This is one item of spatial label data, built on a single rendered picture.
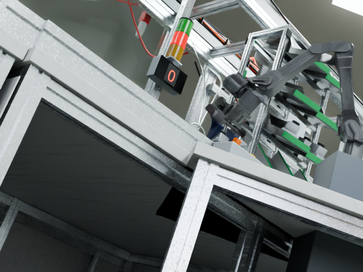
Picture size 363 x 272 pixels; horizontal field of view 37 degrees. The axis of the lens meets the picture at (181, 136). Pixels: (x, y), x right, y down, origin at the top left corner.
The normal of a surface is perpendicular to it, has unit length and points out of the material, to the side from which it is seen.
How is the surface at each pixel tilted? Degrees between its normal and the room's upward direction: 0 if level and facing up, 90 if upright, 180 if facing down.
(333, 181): 90
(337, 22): 180
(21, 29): 90
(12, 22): 90
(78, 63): 90
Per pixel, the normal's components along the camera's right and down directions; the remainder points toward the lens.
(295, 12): -0.31, 0.88
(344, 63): -0.22, 0.08
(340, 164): 0.16, -0.32
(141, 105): 0.69, -0.04
